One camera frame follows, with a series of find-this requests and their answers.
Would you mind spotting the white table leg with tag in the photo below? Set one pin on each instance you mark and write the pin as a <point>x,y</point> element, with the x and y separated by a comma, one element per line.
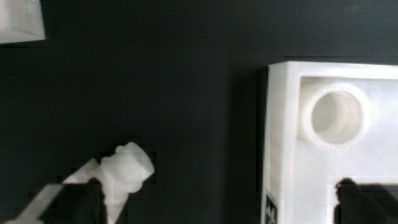
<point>121,172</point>

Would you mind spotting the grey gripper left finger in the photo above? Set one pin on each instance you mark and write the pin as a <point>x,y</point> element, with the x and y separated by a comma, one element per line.
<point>76,207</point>

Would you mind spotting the white square table top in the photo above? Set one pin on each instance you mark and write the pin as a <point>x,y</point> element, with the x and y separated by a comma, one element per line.
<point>330,136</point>

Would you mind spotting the white block at left edge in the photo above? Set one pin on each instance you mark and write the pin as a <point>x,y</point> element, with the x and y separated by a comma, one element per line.
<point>21,25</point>

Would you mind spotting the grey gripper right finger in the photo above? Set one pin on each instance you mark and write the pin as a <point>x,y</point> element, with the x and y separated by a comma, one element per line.
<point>366,203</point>

